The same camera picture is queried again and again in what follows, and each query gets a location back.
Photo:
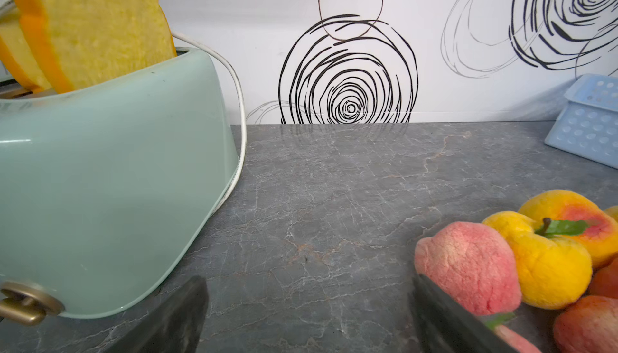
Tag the rear yellow toast slice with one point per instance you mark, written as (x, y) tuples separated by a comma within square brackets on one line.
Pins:
[(16, 55)]

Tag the light blue plastic basket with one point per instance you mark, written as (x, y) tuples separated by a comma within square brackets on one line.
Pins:
[(587, 126)]

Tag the red orange peach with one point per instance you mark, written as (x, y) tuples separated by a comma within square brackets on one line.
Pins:
[(605, 281)]

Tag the yellow toast slice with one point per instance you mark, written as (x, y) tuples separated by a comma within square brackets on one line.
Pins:
[(81, 43), (16, 55)]

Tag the mint green toaster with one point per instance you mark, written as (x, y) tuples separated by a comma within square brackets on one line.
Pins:
[(104, 189)]

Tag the front yellow toast slice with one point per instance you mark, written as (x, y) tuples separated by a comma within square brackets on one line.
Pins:
[(81, 43)]

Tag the yellow red peach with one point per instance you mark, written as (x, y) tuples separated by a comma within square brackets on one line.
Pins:
[(600, 238)]

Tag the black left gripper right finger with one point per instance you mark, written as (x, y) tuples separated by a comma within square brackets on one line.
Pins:
[(442, 325)]

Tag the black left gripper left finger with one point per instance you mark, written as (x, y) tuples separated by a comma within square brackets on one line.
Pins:
[(175, 326)]

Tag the yellow peach with leaf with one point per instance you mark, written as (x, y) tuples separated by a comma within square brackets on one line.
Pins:
[(553, 272)]

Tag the pink peach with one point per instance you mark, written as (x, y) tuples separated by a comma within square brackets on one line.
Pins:
[(590, 325), (474, 265)]

